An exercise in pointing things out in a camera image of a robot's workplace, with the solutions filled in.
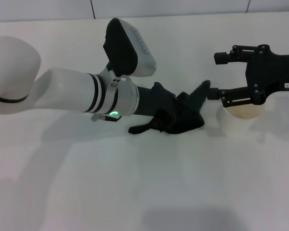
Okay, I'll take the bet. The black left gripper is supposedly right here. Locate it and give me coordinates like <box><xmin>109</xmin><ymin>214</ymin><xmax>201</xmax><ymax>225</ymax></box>
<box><xmin>132</xmin><ymin>81</ymin><xmax>256</xmax><ymax>132</ymax></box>

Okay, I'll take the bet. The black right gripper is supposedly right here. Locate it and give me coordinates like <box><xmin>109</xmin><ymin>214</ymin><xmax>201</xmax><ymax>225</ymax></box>
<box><xmin>213</xmin><ymin>44</ymin><xmax>289</xmax><ymax>106</ymax></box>

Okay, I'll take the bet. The dark blue rag with loop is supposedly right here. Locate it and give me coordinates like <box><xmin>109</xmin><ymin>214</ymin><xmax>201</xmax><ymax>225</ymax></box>
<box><xmin>128</xmin><ymin>79</ymin><xmax>211</xmax><ymax>135</ymax></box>

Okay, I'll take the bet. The white plastic cup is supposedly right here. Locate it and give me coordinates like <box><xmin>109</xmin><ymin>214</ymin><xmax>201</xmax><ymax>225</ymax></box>
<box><xmin>216</xmin><ymin>103</ymin><xmax>265</xmax><ymax>137</ymax></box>

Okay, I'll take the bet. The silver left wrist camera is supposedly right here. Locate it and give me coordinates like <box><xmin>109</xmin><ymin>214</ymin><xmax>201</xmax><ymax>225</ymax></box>
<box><xmin>102</xmin><ymin>17</ymin><xmax>158</xmax><ymax>77</ymax></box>

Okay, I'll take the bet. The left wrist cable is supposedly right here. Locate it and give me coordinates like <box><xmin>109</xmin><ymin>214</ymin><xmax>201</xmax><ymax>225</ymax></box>
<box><xmin>91</xmin><ymin>113</ymin><xmax>122</xmax><ymax>122</ymax></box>

